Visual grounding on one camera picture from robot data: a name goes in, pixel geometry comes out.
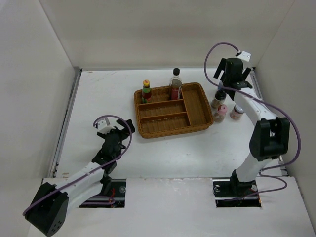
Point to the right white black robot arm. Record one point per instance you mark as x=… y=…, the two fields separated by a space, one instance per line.
x=242 y=93

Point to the black cap pepper grinder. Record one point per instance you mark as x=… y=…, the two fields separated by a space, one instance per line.
x=219 y=99

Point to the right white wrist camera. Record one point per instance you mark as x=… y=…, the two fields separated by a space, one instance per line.
x=243 y=55

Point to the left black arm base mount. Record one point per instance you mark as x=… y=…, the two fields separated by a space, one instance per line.
x=112 y=196

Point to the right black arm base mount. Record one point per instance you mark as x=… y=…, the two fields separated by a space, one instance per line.
x=232 y=195

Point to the right aluminium table rail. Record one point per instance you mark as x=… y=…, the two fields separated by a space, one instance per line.
x=270 y=137

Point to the yellow cap red sauce bottle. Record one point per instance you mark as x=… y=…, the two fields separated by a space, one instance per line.
x=146 y=92

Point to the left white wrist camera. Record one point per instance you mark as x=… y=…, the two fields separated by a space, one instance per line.
x=103 y=125

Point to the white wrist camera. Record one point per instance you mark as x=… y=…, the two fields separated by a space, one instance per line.
x=103 y=125
x=243 y=55

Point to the pink cap spice jar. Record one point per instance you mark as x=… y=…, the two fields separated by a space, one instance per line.
x=220 y=113

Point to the left aluminium table rail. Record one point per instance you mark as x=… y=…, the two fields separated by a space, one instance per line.
x=54 y=163

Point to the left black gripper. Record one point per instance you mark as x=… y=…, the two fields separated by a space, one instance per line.
x=128 y=129

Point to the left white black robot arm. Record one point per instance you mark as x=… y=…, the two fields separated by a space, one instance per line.
x=53 y=202

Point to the aluminium table rail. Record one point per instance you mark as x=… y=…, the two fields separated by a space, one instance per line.
x=270 y=137
x=54 y=163

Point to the black cap clear sauce bottle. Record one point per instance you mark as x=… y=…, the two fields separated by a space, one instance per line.
x=175 y=85

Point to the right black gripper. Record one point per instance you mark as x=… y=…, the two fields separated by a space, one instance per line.
x=221 y=67

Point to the silver cap blue spice jar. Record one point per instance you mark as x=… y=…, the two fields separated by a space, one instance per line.
x=219 y=86

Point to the brown wicker divided tray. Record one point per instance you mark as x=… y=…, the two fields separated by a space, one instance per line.
x=163 y=117

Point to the clear lid red label jar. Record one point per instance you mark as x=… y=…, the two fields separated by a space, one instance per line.
x=237 y=112

